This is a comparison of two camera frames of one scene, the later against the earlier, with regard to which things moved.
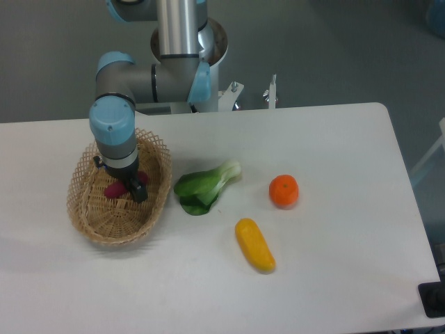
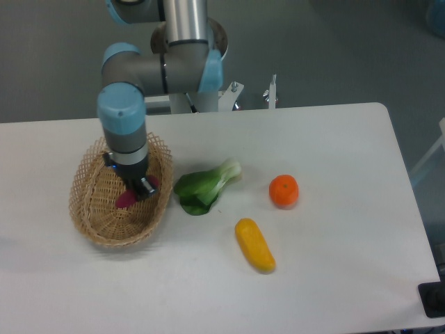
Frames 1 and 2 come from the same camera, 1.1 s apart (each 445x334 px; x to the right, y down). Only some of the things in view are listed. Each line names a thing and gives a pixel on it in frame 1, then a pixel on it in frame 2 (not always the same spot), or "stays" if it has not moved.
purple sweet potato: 118,188 -> 128,197
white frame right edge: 440,142 stays
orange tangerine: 284,191 stays
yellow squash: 255,245 stays
